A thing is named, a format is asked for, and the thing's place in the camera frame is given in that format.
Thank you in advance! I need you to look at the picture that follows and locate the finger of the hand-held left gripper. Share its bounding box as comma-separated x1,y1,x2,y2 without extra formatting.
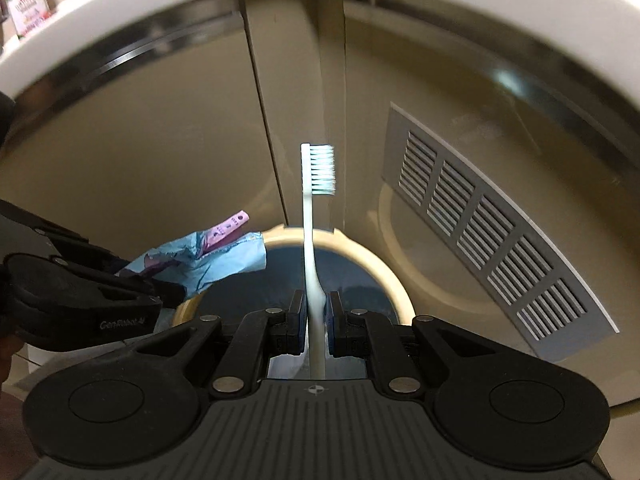
29,224,131,276
4,255,187,312

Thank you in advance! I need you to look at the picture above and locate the blue pink wrapper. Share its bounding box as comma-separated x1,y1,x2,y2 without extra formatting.
117,208,269,297

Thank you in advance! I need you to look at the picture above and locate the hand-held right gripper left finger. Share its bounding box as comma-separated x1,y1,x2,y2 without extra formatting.
129,290,307,397

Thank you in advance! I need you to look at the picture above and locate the light green toothbrush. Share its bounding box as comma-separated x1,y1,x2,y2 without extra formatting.
299,142,337,382

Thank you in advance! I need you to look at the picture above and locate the pink label bottle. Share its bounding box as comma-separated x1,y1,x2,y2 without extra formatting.
0,0,64,42

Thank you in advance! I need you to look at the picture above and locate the beige rim trash bin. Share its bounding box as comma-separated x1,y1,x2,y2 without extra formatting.
172,225,416,382

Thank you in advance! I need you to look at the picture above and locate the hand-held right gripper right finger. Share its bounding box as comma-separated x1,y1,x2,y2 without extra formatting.
326,290,507,397

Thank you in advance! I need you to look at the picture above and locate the grey vent grille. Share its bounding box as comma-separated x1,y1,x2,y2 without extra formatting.
381,101,620,357

